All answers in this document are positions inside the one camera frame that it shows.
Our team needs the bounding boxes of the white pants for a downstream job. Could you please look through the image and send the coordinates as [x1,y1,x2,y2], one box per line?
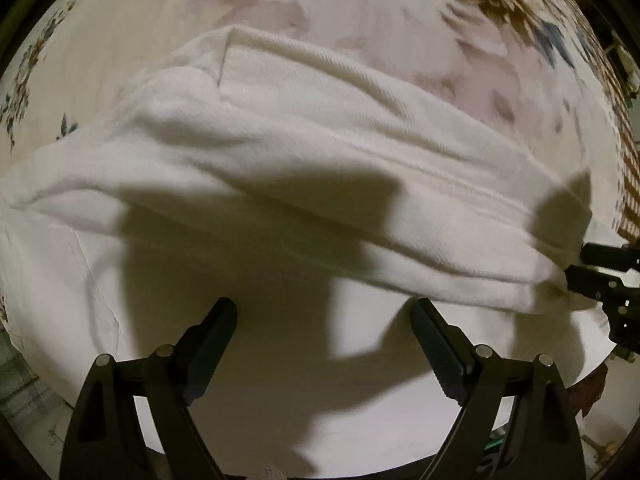
[0,25,621,476]

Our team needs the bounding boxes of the floral printed blanket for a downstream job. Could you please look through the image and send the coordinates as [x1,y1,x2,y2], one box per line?
[0,0,640,241]

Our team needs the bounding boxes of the green plaid cloth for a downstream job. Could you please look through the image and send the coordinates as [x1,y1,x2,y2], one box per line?
[0,310,76,466]

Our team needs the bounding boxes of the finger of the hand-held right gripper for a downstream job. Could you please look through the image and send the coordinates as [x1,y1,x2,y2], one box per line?
[565,265,640,307]
[581,242,640,272]

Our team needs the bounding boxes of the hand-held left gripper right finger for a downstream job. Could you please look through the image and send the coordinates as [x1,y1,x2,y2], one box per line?
[410,297,586,480]

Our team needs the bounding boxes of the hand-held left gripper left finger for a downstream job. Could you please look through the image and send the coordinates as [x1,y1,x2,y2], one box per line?
[59,297,238,480]

